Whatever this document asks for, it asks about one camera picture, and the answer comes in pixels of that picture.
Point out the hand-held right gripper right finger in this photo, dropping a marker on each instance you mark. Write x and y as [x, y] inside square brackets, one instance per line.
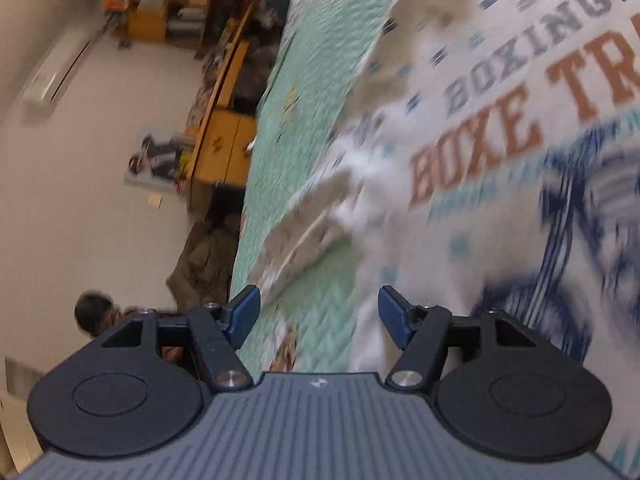
[392, 315]

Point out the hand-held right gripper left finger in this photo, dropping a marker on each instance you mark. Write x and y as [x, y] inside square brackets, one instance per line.
[246, 312]

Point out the white printed t-shirt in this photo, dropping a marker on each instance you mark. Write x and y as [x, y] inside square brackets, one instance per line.
[500, 185]

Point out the olive cloth pile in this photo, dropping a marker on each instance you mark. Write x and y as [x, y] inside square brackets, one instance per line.
[205, 260]

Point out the yellow wooden desk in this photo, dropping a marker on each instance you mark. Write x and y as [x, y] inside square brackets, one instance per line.
[225, 145]

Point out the green quilted bed blanket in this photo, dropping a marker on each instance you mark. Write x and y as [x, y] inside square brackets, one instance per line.
[310, 60]

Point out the white air conditioner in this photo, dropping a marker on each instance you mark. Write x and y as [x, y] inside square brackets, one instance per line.
[55, 70]

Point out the yellow wooden bookshelf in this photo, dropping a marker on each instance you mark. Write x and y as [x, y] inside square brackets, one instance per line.
[150, 5]

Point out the wall switch plate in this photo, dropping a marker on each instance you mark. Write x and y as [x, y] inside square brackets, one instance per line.
[154, 201]

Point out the wall poster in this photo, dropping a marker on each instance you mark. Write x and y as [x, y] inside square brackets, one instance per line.
[157, 160]

